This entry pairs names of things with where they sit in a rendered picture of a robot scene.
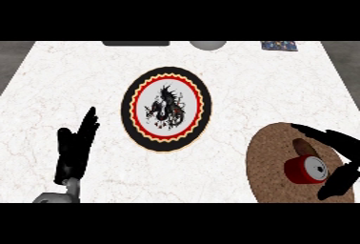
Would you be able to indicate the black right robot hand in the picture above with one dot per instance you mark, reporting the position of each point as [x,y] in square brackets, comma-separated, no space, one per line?
[338,181]

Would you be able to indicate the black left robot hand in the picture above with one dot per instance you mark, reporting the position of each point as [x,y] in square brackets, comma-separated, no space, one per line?
[73,149]

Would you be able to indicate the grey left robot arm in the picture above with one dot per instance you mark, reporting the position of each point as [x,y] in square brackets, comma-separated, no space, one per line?
[65,194]

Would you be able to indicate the red can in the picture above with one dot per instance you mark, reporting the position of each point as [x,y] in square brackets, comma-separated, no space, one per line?
[304,170]

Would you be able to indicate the round brown woven placemat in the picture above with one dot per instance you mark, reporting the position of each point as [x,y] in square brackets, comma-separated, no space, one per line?
[271,165]

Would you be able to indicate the black rimmed dragon plate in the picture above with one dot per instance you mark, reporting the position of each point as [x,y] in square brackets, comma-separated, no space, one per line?
[165,108]

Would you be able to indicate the dark grey flat object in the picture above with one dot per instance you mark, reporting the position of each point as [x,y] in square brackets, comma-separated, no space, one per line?
[135,43]

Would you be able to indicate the grey round object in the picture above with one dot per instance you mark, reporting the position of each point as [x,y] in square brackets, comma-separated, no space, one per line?
[208,44]

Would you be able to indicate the blue patterned object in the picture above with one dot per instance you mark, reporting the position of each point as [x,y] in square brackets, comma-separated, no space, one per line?
[279,45]

